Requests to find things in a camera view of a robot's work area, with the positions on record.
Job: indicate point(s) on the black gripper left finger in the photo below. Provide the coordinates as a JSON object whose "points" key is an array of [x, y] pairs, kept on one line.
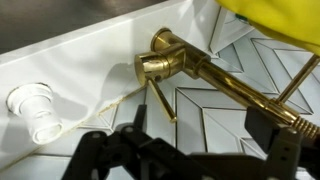
{"points": [[100, 156]]}

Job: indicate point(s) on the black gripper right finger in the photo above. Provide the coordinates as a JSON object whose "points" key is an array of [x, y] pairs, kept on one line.
{"points": [[281, 153]]}

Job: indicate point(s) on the gold spring faucet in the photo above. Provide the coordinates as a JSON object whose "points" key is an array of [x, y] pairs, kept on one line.
{"points": [[220, 78]]}

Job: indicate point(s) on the yellow cloth on faucet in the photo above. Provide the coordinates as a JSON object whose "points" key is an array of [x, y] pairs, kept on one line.
{"points": [[283, 16]]}

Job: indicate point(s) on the stainless steel sink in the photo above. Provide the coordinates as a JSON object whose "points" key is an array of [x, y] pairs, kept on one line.
{"points": [[66, 16]]}

